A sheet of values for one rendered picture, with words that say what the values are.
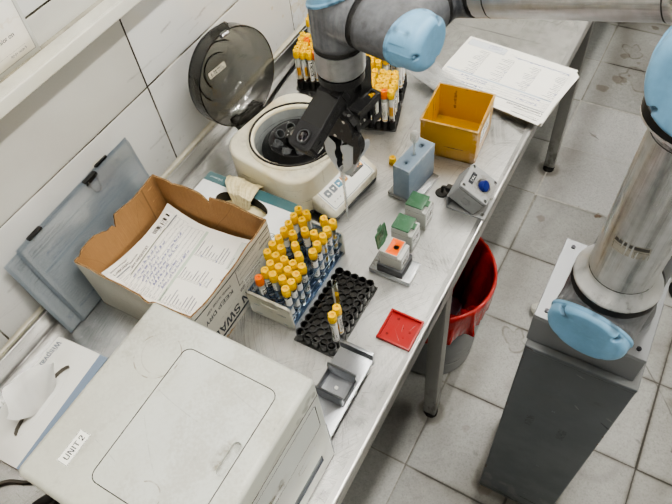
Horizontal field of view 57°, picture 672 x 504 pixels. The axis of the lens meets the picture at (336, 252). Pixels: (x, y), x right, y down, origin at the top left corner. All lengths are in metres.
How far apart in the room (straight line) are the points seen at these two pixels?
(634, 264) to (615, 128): 2.13
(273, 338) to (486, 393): 1.05
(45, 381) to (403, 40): 0.82
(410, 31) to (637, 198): 0.33
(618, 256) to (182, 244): 0.83
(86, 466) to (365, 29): 0.65
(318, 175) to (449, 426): 1.04
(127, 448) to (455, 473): 1.32
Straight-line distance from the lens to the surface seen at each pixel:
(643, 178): 0.75
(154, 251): 1.32
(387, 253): 1.20
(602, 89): 3.12
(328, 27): 0.88
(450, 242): 1.31
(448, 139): 1.43
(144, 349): 0.91
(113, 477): 0.85
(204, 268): 1.26
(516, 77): 1.67
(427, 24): 0.82
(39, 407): 1.24
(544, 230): 2.49
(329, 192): 1.34
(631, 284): 0.87
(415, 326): 1.20
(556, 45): 1.82
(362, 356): 1.13
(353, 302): 1.20
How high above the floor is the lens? 1.92
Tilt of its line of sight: 53 degrees down
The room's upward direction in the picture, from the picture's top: 8 degrees counter-clockwise
